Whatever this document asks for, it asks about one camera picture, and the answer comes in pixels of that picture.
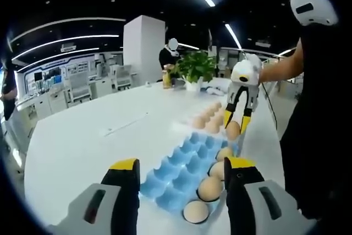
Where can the white square pillar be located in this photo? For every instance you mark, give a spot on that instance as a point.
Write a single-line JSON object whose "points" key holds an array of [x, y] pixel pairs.
{"points": [[143, 48]]}

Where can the green potted plant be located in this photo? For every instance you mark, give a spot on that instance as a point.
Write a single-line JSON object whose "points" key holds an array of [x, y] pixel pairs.
{"points": [[196, 65]]}

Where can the yellow bottle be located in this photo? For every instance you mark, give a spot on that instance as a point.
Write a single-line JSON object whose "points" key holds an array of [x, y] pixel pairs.
{"points": [[166, 81]]}

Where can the single brown egg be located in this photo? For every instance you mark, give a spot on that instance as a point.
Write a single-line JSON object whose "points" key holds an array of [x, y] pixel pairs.
{"points": [[195, 210], [233, 131]]}

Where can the blue egg tray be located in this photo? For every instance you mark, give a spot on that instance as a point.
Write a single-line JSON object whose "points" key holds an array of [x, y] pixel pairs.
{"points": [[176, 169]]}

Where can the group of brown eggs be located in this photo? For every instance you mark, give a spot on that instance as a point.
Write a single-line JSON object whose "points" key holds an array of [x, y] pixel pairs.
{"points": [[210, 188]]}

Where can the white table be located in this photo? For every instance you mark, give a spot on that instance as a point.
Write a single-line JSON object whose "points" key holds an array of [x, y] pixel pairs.
{"points": [[82, 141]]}

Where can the white cloth bundle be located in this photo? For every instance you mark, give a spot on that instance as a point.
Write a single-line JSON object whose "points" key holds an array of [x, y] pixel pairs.
{"points": [[217, 91]]}

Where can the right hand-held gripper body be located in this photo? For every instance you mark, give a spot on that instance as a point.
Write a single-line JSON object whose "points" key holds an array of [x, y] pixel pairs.
{"points": [[243, 72]]}

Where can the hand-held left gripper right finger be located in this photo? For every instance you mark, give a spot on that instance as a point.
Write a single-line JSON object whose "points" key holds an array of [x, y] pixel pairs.
{"points": [[242, 199]]}

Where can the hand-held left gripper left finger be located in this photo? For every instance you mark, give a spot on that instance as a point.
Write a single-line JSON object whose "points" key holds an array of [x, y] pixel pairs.
{"points": [[123, 199]]}

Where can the white office chair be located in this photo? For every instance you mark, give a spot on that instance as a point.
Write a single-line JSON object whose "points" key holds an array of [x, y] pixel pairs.
{"points": [[122, 76], [78, 86]]}

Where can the white egg tray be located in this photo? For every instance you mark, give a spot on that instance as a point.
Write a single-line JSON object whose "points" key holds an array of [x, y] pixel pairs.
{"points": [[181, 127]]}

